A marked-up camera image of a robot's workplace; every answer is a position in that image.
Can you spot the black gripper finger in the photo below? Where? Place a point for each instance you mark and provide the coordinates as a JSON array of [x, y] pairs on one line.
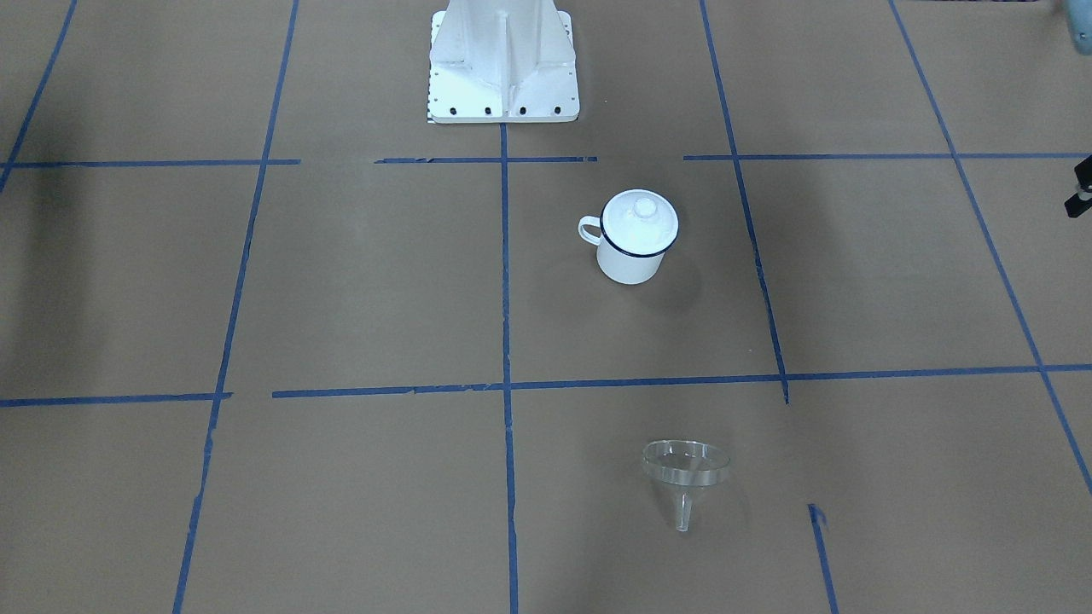
[[1080, 202]]

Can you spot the white round lid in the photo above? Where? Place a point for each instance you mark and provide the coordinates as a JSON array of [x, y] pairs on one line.
[[640, 222]]

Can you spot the clear glass funnel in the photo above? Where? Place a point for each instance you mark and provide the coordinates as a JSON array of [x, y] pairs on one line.
[[687, 469]]

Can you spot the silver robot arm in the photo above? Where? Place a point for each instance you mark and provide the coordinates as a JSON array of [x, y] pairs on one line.
[[1078, 15]]

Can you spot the white enamel mug blue rim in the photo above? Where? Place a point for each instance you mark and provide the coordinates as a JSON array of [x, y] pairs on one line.
[[616, 265]]

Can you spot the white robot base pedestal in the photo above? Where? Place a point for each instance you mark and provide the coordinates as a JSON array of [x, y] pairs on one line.
[[502, 61]]

